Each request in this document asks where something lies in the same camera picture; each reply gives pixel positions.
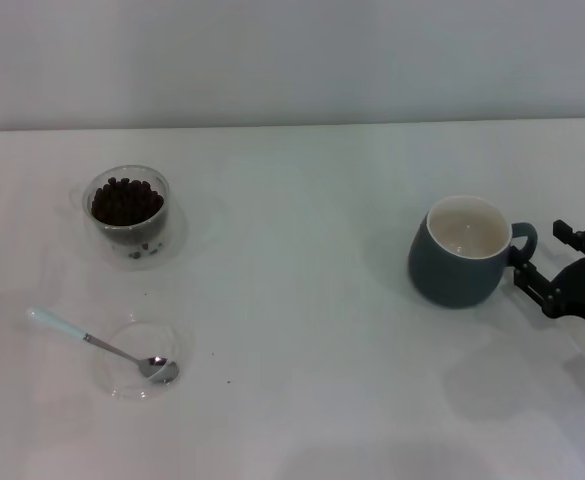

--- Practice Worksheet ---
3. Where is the dark teal ceramic mug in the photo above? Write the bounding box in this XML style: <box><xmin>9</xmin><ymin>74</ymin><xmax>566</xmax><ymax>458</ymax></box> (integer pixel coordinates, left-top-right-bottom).
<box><xmin>407</xmin><ymin>195</ymin><xmax>539</xmax><ymax>309</ymax></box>

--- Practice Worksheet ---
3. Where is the double-walled clear glass cup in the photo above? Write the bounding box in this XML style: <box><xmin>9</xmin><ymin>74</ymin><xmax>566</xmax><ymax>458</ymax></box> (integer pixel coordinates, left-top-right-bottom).
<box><xmin>69</xmin><ymin>164</ymin><xmax>192</xmax><ymax>274</ymax></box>

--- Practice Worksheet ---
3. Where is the clear glass saucer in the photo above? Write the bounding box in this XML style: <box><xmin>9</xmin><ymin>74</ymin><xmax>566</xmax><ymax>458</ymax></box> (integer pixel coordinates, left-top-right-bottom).
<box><xmin>94</xmin><ymin>313</ymin><xmax>197</xmax><ymax>402</ymax></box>

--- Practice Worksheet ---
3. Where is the light blue handled metal spoon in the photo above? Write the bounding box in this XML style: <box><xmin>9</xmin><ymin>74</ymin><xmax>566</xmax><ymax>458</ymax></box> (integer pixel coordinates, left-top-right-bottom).
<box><xmin>25</xmin><ymin>306</ymin><xmax>180</xmax><ymax>386</ymax></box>

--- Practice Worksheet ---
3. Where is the coffee beans pile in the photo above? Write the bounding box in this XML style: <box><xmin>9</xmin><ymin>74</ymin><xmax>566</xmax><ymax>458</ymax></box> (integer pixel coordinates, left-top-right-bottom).
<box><xmin>90</xmin><ymin>175</ymin><xmax>166</xmax><ymax>227</ymax></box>

